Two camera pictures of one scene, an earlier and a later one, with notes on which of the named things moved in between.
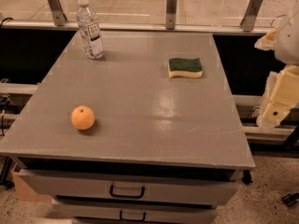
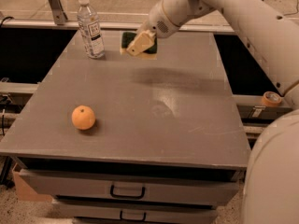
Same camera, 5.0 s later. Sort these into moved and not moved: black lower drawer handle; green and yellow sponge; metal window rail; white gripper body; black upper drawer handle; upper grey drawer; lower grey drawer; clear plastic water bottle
Moved: white gripper body; green and yellow sponge
Not moved: black lower drawer handle; metal window rail; black upper drawer handle; clear plastic water bottle; upper grey drawer; lower grey drawer
